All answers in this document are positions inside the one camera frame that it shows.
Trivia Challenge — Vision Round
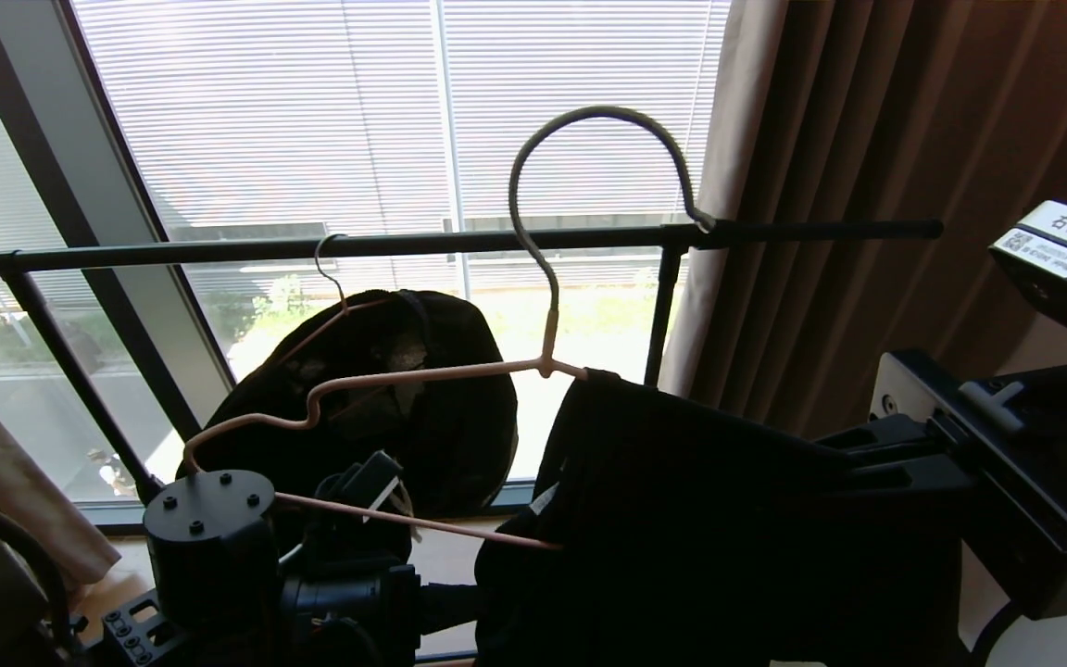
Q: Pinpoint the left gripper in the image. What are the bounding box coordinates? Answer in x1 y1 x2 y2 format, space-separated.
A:
279 556 423 667

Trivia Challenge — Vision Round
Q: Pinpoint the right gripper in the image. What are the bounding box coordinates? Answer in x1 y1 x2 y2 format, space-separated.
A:
872 350 1067 620

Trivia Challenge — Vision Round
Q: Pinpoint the black garment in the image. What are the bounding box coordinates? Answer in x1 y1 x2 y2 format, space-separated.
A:
177 289 521 520
473 369 970 667

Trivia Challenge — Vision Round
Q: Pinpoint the window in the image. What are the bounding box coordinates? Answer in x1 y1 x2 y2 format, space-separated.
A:
0 0 736 534

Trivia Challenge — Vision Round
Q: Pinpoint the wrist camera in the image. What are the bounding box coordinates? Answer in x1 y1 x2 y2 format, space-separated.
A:
316 451 416 557
987 199 1067 348

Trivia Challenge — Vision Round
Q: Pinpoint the pink clothes hanger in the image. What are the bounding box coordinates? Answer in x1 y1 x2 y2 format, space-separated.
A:
182 105 718 552
270 233 433 413

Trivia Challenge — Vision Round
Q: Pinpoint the black clothes rack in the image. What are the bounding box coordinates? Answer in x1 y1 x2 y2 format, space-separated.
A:
0 220 945 506

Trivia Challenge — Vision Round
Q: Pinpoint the brown curtain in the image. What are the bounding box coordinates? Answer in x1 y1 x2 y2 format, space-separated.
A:
0 357 122 589
659 0 1067 441

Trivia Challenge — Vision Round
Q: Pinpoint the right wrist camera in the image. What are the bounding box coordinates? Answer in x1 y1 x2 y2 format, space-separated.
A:
987 199 1067 348

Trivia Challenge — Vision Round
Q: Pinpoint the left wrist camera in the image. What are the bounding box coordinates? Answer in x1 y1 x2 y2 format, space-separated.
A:
316 451 416 557

